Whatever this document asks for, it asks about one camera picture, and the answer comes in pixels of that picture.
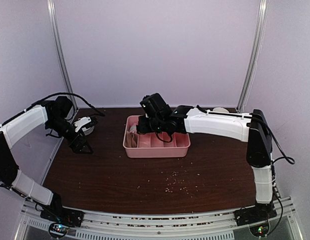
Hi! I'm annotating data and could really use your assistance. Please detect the pink divided organizer tray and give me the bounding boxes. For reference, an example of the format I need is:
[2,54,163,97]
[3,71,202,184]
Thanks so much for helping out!
[123,115,191,159]

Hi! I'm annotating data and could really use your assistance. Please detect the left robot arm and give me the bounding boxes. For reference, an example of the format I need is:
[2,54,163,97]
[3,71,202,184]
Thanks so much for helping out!
[0,94,98,222]

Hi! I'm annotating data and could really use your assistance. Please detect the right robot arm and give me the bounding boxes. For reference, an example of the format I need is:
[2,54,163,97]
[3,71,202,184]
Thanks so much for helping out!
[137,93,295,221]

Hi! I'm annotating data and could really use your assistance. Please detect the rolled socks in tray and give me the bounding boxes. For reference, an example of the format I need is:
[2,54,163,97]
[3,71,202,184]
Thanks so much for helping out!
[125,124,138,148]

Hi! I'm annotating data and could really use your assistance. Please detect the white scalloped bowl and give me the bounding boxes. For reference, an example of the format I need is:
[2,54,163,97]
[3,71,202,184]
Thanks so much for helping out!
[82,126,95,136]

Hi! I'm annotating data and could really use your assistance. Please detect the white and teal bowl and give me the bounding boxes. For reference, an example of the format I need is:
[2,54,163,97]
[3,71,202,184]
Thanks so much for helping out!
[212,107,229,113]

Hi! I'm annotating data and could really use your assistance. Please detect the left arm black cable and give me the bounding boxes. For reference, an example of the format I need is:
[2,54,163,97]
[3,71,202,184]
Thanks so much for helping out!
[32,92,106,118]

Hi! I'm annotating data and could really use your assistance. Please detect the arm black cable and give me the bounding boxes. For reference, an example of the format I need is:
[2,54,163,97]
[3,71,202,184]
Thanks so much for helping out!
[32,92,106,118]
[252,116,295,166]

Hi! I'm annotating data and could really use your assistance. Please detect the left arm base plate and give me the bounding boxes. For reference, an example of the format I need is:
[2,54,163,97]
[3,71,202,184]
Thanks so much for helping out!
[40,208,84,239]

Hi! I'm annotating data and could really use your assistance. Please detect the aluminium front rail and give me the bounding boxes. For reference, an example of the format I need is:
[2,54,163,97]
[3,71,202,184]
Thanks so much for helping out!
[14,196,302,240]

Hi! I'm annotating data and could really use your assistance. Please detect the right aluminium frame post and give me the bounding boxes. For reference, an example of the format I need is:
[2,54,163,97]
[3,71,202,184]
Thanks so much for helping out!
[236,0,268,113]

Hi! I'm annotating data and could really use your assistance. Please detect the aluminium frame post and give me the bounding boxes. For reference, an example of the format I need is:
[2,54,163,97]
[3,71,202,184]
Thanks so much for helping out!
[46,0,78,110]
[236,0,268,113]

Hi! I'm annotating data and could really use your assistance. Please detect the left aluminium frame post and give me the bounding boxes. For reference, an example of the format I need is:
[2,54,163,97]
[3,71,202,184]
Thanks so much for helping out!
[46,0,78,110]

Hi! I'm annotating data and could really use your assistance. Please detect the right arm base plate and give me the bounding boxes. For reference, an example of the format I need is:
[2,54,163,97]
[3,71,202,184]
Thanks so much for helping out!
[234,206,277,238]

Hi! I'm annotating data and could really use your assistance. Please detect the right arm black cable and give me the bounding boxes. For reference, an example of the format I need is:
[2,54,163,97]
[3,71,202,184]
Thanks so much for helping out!
[252,116,295,166]

